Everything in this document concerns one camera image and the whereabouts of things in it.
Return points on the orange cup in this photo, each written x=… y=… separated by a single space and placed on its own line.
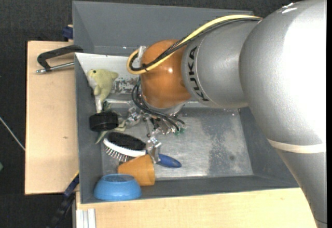
x=138 y=169

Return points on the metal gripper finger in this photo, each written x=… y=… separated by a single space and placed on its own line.
x=154 y=147
x=133 y=117

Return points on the blue bowl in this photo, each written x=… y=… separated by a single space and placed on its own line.
x=116 y=188

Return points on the yellow-green plush toy animal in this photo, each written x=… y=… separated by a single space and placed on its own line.
x=102 y=81

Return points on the black wheel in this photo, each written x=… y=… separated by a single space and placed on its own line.
x=103 y=121

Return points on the pale wood board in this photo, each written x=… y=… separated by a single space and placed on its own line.
x=49 y=118

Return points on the grey metal bin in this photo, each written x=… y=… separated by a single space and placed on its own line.
x=212 y=144

